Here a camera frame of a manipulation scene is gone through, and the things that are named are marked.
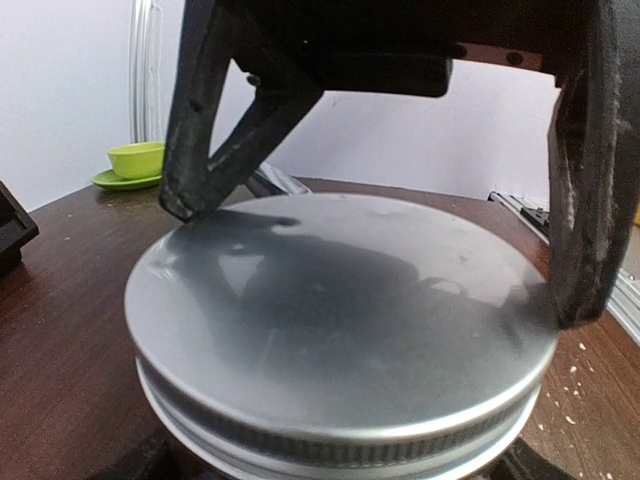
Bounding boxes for metal scoop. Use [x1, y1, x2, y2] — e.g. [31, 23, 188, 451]
[245, 162, 311, 198]

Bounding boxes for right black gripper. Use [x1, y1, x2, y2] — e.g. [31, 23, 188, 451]
[182, 0, 640, 99]

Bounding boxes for right aluminium frame post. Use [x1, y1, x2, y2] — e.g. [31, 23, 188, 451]
[128, 0, 166, 143]

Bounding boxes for black three-compartment candy tray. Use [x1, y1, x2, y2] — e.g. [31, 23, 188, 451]
[0, 182, 39, 278]

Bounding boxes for green bowl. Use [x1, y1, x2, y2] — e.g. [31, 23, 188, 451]
[107, 142, 165, 180]

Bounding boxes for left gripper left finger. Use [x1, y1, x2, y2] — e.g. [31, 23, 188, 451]
[89, 429, 182, 480]

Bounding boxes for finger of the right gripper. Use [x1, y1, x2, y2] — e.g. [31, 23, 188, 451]
[158, 9, 326, 224]
[548, 1, 639, 329]

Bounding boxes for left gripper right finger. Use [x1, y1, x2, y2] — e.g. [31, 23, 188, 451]
[489, 438, 574, 480]

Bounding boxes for clear plastic lid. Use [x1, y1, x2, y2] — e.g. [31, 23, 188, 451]
[124, 193, 559, 479]

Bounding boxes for green saucer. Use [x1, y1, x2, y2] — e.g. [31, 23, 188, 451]
[92, 169, 161, 191]

